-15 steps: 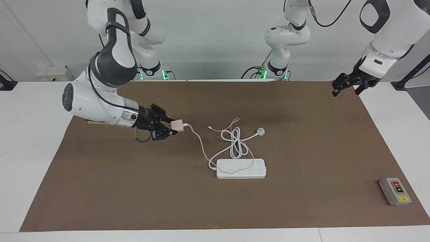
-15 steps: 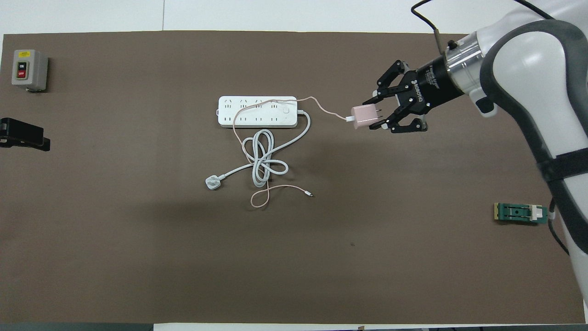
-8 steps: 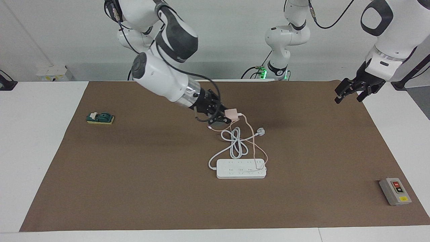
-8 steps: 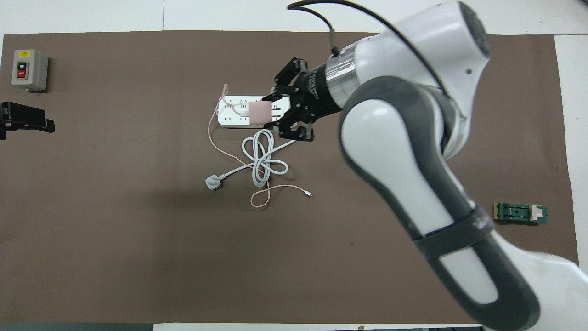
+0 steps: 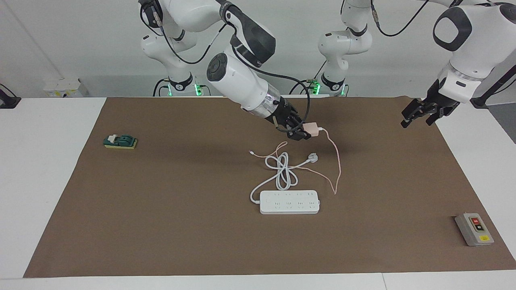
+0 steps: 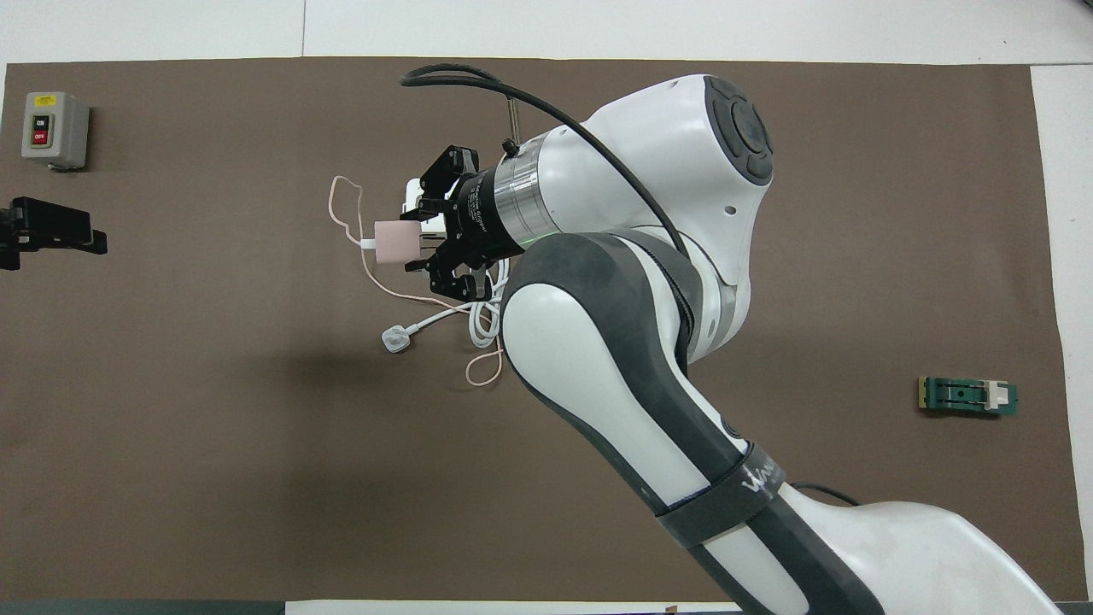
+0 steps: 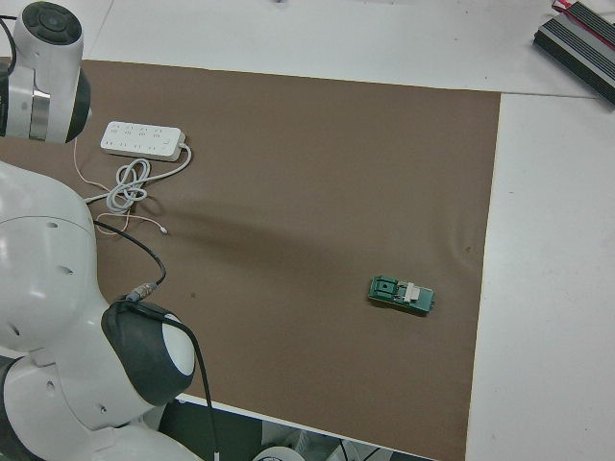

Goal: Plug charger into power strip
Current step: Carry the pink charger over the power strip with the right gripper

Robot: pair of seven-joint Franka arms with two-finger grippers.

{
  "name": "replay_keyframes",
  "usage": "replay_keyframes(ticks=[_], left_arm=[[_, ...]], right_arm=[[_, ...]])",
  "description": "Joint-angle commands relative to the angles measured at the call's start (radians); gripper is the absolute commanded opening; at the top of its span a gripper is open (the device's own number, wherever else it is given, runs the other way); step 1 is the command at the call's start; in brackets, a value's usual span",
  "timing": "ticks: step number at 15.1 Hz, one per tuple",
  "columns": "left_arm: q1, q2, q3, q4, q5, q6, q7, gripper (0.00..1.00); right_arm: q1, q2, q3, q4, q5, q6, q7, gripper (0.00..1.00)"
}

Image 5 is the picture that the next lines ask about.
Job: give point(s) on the brown table mat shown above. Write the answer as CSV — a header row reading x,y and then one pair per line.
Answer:
x,y
181,225

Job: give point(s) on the white power strip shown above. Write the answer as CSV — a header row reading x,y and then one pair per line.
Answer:
x,y
289,202

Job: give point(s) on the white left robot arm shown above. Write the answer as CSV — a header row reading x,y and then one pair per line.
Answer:
x,y
471,52

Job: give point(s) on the grey on-off switch box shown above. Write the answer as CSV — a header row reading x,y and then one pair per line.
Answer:
x,y
475,229

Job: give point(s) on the black angled stand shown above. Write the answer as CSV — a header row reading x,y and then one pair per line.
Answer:
x,y
489,90

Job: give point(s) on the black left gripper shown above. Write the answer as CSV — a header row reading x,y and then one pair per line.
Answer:
x,y
439,98

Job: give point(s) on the pink charger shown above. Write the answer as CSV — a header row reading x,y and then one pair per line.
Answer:
x,y
311,128

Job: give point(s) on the white wall socket box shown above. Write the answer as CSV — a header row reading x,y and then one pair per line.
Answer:
x,y
64,88

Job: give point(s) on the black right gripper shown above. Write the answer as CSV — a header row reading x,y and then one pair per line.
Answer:
x,y
286,117

